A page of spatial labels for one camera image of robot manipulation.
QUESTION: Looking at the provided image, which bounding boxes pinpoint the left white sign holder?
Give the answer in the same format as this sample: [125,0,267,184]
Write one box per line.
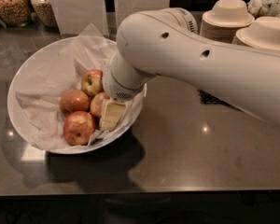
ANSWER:
[50,0,108,35]

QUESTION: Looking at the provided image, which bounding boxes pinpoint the black rubber mat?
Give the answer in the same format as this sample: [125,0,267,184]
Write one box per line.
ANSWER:
[197,90,238,110]

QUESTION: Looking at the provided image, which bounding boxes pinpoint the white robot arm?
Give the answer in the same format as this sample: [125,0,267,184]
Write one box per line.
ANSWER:
[103,8,280,127]

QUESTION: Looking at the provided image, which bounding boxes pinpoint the stack paper bowls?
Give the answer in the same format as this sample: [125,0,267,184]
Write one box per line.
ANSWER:
[200,0,255,43]
[232,17,280,51]

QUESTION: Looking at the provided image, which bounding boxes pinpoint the glass cereal jar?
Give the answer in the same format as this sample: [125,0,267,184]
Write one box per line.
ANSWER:
[30,0,57,28]
[0,0,31,26]

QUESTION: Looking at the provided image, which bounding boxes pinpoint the back stack paper bowls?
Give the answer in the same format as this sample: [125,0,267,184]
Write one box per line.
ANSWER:
[200,0,255,43]

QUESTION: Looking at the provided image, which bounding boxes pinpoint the white gripper with vents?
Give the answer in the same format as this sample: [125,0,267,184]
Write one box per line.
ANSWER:
[100,67,143,132]

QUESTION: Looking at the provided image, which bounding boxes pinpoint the white tissue paper liner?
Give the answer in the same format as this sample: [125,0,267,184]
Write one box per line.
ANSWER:
[13,22,147,151]

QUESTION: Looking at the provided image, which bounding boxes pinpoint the left glass cereal jar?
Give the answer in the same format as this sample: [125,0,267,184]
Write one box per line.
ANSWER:
[0,0,31,26]

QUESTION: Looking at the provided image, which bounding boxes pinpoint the large white bowl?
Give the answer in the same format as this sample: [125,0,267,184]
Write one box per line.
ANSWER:
[7,36,147,156]

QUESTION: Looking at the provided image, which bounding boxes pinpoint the bag of white packets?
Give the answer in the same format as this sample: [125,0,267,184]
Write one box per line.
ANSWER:
[247,0,280,18]

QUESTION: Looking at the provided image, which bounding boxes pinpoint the right glass cereal jar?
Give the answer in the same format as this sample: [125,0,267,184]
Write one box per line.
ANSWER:
[30,0,57,28]

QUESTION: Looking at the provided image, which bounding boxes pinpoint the front stack paper bowls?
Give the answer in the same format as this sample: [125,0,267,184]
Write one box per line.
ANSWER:
[232,17,280,51]

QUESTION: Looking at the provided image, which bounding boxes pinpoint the red apple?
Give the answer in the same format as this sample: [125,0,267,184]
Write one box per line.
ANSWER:
[63,111,96,146]
[90,91,109,119]
[59,90,91,117]

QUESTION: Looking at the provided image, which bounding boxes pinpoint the top green-red apple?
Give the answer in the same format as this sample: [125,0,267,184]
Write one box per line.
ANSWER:
[80,69,103,97]

